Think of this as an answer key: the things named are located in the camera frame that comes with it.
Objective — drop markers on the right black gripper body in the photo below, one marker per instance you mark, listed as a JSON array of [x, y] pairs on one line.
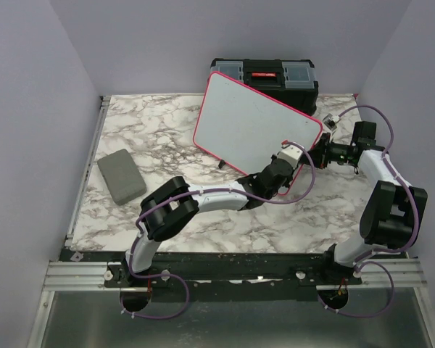
[[338, 153]]

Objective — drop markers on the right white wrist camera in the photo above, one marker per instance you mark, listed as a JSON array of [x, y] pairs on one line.
[[330, 123]]

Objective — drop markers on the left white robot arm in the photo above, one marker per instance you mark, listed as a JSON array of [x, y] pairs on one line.
[[168, 210]]

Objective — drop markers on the grey sponge block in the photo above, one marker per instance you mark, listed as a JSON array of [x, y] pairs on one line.
[[122, 177]]

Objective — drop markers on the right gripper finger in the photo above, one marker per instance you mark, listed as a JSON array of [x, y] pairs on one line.
[[320, 149], [319, 162]]

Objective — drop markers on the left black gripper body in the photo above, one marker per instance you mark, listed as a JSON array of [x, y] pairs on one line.
[[268, 194]]

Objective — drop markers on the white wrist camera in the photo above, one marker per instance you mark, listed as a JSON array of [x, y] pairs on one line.
[[291, 153], [330, 123]]

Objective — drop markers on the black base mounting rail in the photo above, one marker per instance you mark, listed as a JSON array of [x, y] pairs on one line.
[[216, 277]]

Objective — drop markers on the aluminium extrusion frame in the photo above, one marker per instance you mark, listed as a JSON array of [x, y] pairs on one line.
[[70, 272]]

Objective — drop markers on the pink framed whiteboard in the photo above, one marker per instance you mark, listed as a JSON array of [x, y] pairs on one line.
[[244, 127]]

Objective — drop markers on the black plastic toolbox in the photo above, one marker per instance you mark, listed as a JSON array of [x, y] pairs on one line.
[[291, 82]]

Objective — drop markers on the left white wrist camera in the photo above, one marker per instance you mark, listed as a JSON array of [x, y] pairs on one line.
[[291, 153]]

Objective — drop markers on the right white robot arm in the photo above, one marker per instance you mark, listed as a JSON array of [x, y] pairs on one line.
[[391, 219]]

